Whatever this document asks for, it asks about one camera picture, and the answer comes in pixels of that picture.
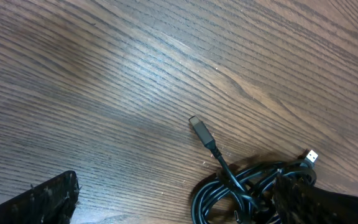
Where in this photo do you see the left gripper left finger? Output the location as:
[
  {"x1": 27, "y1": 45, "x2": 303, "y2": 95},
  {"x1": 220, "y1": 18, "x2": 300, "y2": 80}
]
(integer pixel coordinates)
[{"x1": 0, "y1": 170, "x2": 80, "y2": 224}]

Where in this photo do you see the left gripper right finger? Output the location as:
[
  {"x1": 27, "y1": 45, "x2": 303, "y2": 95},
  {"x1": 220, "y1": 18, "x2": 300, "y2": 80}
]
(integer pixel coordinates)
[{"x1": 273, "y1": 176, "x2": 358, "y2": 224}]

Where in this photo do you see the black USB-A to C cable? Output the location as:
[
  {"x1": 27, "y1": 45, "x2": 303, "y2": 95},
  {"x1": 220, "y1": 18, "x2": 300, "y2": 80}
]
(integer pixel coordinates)
[{"x1": 191, "y1": 153, "x2": 316, "y2": 224}]

